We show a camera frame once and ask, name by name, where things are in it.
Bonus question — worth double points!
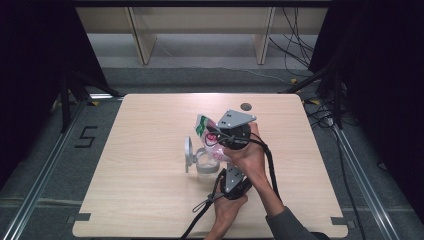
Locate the bundle of black cables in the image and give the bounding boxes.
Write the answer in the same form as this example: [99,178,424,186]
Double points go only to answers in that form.
[268,6,317,78]

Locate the clear jar with grey lid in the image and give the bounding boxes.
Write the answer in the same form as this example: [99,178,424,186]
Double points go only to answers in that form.
[184,135,222,184]

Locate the tangled black floor cables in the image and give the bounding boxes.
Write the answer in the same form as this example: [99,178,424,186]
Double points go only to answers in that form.
[305,102,336,130]

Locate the person's right hand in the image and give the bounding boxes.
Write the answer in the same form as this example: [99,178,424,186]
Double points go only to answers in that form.
[222,122,268,185]

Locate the person's left hand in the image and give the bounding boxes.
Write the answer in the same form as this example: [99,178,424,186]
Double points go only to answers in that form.
[212,190,249,232]

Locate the black curtain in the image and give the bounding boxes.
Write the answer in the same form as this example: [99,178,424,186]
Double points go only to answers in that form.
[0,0,112,189]
[308,0,424,216]

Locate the thin wires on right gripper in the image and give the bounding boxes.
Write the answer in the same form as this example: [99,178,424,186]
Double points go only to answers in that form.
[203,125,235,148]

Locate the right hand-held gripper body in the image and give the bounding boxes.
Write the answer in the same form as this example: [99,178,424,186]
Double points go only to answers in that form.
[216,109,258,151]

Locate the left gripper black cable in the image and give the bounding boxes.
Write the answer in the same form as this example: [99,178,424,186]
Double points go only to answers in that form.
[179,167,228,240]

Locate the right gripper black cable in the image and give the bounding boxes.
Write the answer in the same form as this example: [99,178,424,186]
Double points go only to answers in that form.
[248,131,283,205]

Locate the grey wrist strap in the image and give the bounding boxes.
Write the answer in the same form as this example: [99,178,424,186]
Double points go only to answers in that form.
[191,193,222,214]

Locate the black metal stand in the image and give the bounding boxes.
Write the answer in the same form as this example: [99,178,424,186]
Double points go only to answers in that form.
[279,62,345,130]
[59,70,122,134]

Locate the long black floor cable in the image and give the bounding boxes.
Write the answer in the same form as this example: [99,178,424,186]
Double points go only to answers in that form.
[334,129,368,240]

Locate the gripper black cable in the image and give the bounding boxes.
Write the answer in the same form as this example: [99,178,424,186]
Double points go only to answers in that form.
[248,131,283,205]
[179,167,228,240]

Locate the pink and white plastic bag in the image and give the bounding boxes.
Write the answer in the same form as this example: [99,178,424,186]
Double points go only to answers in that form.
[194,114,235,165]

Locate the long metal floor rail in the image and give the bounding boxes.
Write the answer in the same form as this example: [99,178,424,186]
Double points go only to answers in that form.
[2,99,90,240]
[332,124,400,240]

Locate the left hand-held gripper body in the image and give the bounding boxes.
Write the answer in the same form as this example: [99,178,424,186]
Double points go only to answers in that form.
[219,162,253,201]

